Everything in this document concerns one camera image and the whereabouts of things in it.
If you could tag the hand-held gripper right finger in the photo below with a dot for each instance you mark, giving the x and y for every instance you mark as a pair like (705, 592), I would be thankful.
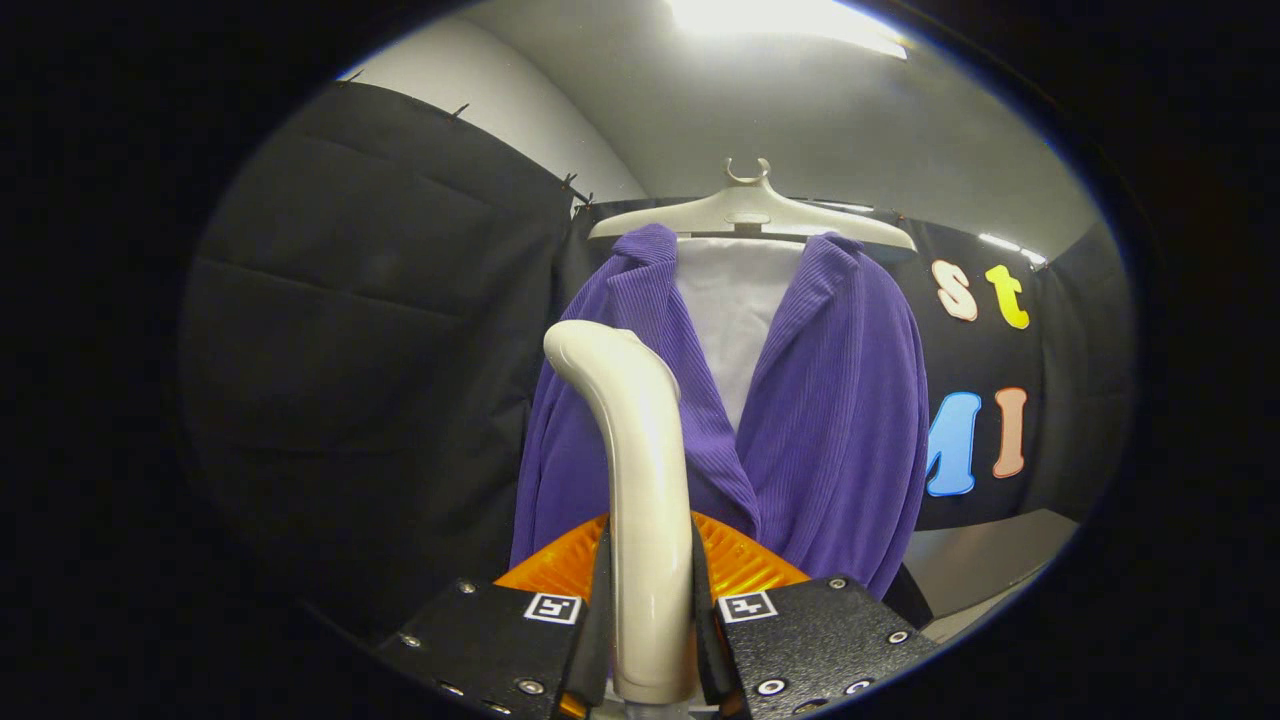
(705, 640)

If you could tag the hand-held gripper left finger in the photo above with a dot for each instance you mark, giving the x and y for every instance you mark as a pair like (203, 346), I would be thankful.
(600, 630)

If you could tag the white clothes hanger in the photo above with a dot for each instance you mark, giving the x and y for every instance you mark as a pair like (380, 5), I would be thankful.
(750, 210)

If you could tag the grey cabinet with dark top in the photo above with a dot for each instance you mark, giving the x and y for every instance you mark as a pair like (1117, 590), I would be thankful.
(990, 560)

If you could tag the long ceiling light strip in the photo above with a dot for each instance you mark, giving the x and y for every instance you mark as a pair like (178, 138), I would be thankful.
(1000, 242)

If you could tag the large bright ceiling light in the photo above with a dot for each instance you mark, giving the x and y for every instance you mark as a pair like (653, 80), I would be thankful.
(780, 20)

